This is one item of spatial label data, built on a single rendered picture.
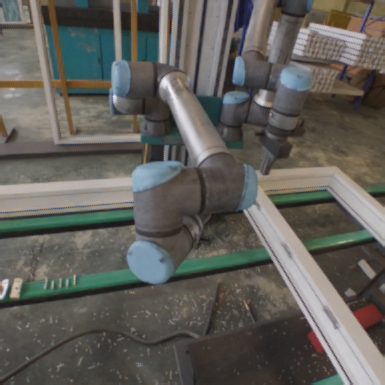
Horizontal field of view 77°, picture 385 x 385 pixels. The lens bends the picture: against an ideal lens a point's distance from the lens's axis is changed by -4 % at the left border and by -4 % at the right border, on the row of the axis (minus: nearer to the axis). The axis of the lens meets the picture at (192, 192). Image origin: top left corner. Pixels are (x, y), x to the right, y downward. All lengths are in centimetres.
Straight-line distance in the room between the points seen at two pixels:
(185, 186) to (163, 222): 7
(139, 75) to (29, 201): 52
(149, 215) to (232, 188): 15
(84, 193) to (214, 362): 64
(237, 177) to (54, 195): 56
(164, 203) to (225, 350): 59
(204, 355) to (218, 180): 59
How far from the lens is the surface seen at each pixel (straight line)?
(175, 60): 164
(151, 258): 45
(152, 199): 42
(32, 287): 70
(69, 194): 83
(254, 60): 94
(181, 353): 91
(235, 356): 90
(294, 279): 73
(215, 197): 45
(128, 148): 280
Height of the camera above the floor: 142
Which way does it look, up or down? 38 degrees down
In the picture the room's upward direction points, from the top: 9 degrees clockwise
